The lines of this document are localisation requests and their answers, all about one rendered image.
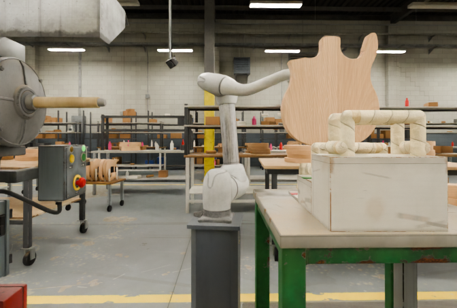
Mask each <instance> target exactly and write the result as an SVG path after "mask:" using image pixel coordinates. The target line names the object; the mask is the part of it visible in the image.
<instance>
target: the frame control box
mask: <svg viewBox="0 0 457 308"><path fill-rule="evenodd" d="M69 146H73V153H69ZM81 147H82V145H48V146H38V201H55V202H56V203H55V205H57V210H53V209H50V208H47V207H45V206H43V205H40V204H39V203H36V202H35V201H32V200H31V199H28V198H26V197H24V196H22V195H20V194H17V193H15V192H12V191H11V190H6V189H0V194H7V195H9V196H12V197H14V198H16V199H19V200H21V201H23V202H25V203H27V204H29V205H32V206H34V207H36V208H38V209H40V210H42V211H44V212H47V213H50V214H53V215H58V214H59V213H61V211H62V202H63V201H66V200H67V199H71V198H73V197H75V196H78V195H80V194H84V193H85V192H86V184H85V186H84V187H83V188H80V187H79V186H78V185H76V180H79V179H80V178H81V177H84V179H85V180H86V160H85V161H83V160H82V155H83V154H85V155H86V145H85V151H84V152H82V150H81ZM71 155H74V162H70V159H69V158H70V156H71Z"/></svg>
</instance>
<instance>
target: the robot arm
mask: <svg viewBox="0 0 457 308"><path fill-rule="evenodd" d="M285 80H290V71H289V69H285V70H282V71H278V72H277V73H274V74H271V75H269V76H267V77H265V78H262V79H260V80H257V81H255V82H252V83H250V84H240V83H238V82H236V81H235V80H234V79H233V78H230V77H229V76H226V75H222V74H218V73H202V74H201V75H200V76H199V77H198V79H197V83H198V85H199V87H200V88H202V89H203V90H205V91H207V92H209V93H211V94H213V95H214V96H215V99H216V103H217V104H218V105H219V110H220V128H221V138H222V155H223V165H222V166H221V167H220V168H217V169H210V170H209V171H208V172H207V173H206V175H205V178H204V180H203V211H195V212H194V217H198V218H199V219H198V222H200V223H202V222H211V223H226V224H231V223H232V218H233V216H234V215H235V213H234V212H231V202H232V201H233V200H235V199H238V198H239V197H241V196H243V195H244V194H245V193H246V191H247V190H248V187H249V180H248V177H247V175H246V172H245V169H244V166H243V165H242V164H239V150H238V141H237V124H236V115H235V104H236V102H237V97H238V96H248V95H253V94H255V93H258V92H260V91H262V90H264V89H266V88H269V87H271V86H273V85H275V84H278V83H280V82H283V81H285Z"/></svg>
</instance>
